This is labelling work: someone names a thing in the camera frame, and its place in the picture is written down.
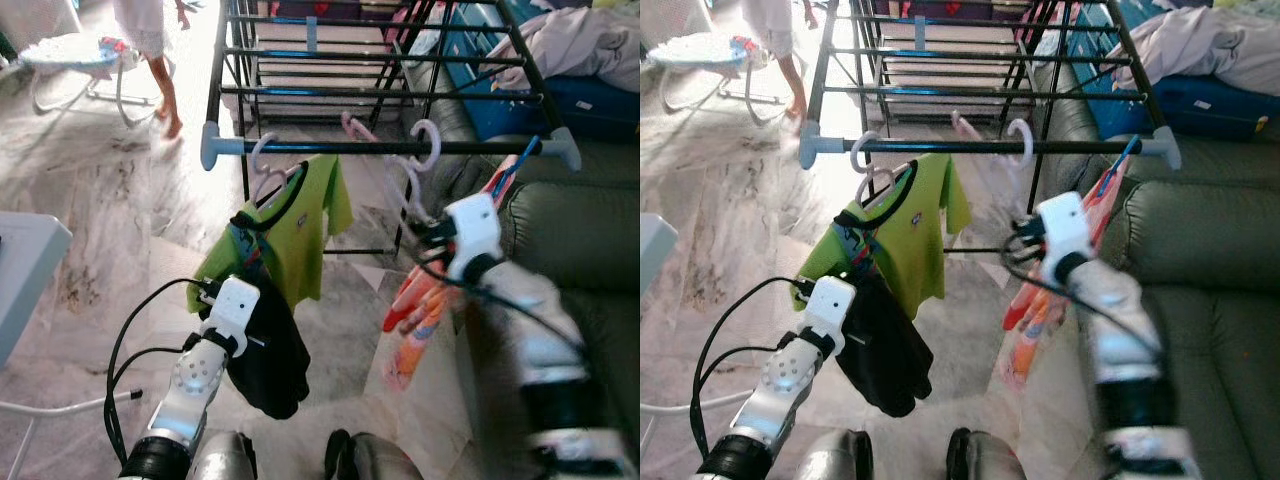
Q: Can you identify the pink printed garment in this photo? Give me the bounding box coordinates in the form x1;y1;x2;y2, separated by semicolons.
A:
381;153;533;394
999;150;1133;391

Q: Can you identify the light blue folding table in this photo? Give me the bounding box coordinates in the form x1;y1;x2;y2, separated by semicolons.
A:
0;211;138;480
640;211;703;419

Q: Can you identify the silver left robot leg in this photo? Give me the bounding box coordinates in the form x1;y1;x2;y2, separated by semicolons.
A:
793;429;878;480
188;429;261;480

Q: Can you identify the silver robot leg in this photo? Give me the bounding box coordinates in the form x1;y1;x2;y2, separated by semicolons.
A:
943;427;1033;480
188;429;261;480
793;429;878;480
323;429;428;480

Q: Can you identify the black drying rack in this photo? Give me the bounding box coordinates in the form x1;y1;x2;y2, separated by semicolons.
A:
796;0;1184;253
199;0;584;258

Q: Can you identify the white baby bouncer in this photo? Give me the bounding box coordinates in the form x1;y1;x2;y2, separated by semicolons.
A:
646;31;768;108
18;31;143;131

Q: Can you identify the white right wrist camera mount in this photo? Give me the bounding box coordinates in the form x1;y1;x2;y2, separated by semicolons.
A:
444;192;504;273
1037;191;1094;268

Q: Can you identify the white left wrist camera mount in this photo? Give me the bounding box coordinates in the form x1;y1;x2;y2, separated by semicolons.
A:
804;276;861;348
207;276;264;348

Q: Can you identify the dark green sofa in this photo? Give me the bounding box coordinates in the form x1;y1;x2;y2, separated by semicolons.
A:
400;60;641;480
1040;60;1280;480

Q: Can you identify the blue hanger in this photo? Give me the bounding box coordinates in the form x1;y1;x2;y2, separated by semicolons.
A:
1090;134;1142;203
484;134;547;203

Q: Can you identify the green t-shirt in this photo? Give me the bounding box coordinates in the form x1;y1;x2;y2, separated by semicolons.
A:
794;151;974;323
187;152;355;313

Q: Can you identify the child in white dress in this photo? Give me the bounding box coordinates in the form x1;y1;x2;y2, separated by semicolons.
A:
111;0;193;142
763;0;821;123

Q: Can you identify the black garment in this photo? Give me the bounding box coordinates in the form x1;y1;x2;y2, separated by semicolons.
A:
204;268;314;422
834;273;938;420

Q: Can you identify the silver right robot leg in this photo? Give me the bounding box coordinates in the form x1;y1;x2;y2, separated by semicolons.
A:
323;429;428;480
943;427;1033;480

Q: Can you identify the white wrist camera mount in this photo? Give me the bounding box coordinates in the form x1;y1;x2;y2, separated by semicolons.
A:
207;276;264;348
804;276;861;348
444;192;504;273
1037;191;1094;268

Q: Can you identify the blue bag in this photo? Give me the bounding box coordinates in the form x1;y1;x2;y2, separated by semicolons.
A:
1058;0;1280;143
438;0;641;143

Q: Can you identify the grey cloth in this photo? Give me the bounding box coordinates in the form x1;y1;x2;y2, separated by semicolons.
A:
503;7;641;95
1133;7;1280;99

